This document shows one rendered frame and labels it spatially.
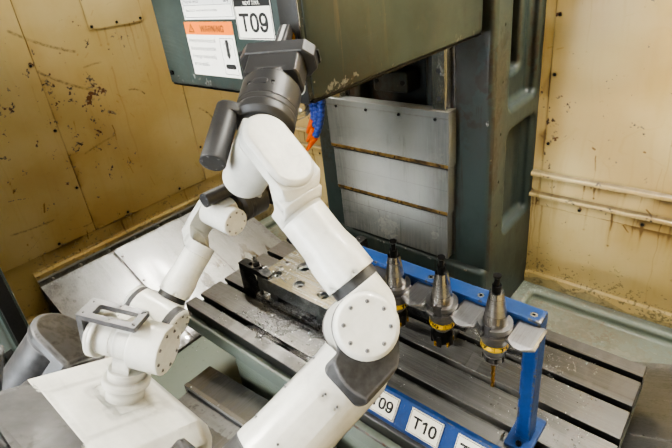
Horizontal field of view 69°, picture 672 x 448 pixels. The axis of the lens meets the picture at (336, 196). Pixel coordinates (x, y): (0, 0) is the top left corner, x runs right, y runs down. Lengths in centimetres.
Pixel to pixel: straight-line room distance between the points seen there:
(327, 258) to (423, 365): 77
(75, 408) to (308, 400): 33
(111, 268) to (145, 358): 150
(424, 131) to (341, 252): 96
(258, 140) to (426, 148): 98
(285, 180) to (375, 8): 48
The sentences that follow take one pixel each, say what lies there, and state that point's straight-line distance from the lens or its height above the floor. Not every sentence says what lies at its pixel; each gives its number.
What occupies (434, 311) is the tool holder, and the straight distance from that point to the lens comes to 100.
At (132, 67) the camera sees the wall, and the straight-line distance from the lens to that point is 216.
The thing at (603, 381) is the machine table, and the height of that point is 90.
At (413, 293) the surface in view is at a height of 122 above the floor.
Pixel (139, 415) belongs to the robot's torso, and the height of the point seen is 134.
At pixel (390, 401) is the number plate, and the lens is 120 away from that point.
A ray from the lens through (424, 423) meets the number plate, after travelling 116.
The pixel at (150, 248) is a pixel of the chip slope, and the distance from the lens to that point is 224.
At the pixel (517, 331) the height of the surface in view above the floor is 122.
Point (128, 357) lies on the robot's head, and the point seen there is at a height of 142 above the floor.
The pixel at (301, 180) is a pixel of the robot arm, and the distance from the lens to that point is 60.
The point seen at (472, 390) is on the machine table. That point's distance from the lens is 129.
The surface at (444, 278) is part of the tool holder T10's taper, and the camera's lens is 96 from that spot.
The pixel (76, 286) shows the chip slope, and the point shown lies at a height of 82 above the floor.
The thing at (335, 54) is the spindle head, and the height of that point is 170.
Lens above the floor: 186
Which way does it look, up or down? 26 degrees down
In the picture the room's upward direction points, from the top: 7 degrees counter-clockwise
